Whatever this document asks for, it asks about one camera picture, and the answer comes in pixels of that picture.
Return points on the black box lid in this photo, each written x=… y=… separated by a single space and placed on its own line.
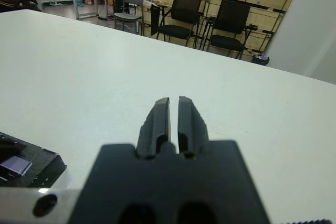
x=42 y=163

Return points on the black mesh chair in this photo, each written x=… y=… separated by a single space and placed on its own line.
x=233 y=14
x=186 y=6

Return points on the small dark waste bin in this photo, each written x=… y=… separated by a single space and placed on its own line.
x=260 y=60

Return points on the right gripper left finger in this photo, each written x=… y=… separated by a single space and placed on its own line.
x=155 y=129

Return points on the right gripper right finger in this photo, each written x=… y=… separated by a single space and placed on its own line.
x=193 y=129

